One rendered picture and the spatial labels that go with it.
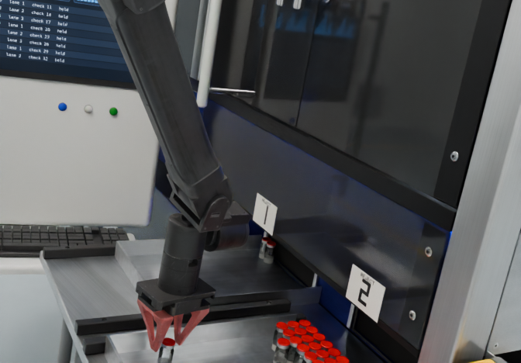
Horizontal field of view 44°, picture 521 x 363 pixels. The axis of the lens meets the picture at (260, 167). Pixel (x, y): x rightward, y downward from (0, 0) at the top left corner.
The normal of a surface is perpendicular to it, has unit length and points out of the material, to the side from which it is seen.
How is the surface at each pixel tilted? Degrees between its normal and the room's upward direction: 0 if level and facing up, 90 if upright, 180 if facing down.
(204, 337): 90
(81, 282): 0
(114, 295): 0
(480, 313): 90
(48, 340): 0
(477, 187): 90
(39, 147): 90
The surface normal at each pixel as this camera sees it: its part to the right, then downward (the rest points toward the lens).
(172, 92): 0.56, 0.56
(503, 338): 0.47, 0.31
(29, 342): 0.16, -0.95
